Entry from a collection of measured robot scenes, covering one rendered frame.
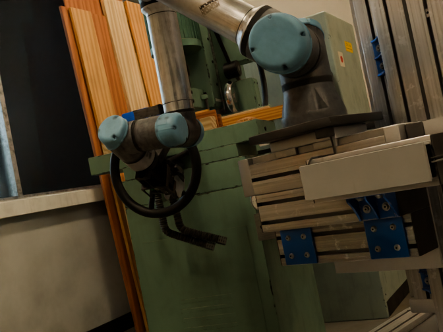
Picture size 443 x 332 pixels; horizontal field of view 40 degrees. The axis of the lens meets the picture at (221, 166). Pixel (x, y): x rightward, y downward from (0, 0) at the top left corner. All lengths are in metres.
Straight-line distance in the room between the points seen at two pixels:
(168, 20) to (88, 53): 2.22
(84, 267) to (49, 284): 0.28
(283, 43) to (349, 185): 0.31
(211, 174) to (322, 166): 0.76
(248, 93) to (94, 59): 1.71
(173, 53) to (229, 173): 0.51
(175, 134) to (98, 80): 2.38
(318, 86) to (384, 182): 0.33
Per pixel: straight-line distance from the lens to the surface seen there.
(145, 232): 2.01
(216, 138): 1.89
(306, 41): 1.24
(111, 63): 3.92
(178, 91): 1.49
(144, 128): 1.38
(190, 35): 2.09
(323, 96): 1.36
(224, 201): 1.89
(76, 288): 3.47
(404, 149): 1.10
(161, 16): 1.53
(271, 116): 2.00
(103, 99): 3.68
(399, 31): 1.45
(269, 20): 1.25
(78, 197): 3.48
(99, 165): 2.07
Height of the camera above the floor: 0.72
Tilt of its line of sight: 2 degrees up
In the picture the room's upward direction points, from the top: 11 degrees counter-clockwise
